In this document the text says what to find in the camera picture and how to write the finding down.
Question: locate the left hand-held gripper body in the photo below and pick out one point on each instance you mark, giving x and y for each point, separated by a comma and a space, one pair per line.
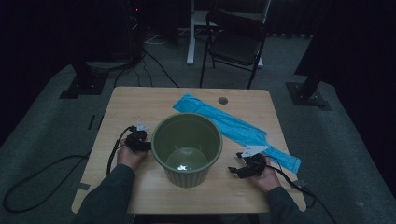
137, 140

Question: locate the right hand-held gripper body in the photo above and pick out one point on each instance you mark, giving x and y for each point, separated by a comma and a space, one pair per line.
255, 165

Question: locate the blue plastic bag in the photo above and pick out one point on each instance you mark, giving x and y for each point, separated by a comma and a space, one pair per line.
236, 129

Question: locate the green ribbed plastic bin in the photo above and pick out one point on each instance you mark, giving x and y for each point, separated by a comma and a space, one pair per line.
186, 155

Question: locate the person's left hand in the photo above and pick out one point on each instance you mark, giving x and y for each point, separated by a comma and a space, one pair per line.
129, 158

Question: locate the person's right hand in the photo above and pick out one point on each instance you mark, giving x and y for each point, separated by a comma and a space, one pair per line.
269, 180

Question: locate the black floor strip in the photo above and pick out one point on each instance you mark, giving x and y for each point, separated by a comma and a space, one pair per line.
91, 122

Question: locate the black stand with square base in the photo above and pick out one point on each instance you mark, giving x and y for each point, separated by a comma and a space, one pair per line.
306, 95
85, 87

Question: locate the black folding chair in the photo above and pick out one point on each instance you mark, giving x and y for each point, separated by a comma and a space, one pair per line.
236, 46

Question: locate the dark equipment rack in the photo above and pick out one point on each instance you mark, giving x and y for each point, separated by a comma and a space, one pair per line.
135, 31

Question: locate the white desk frame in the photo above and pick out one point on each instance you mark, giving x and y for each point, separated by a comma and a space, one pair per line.
190, 46

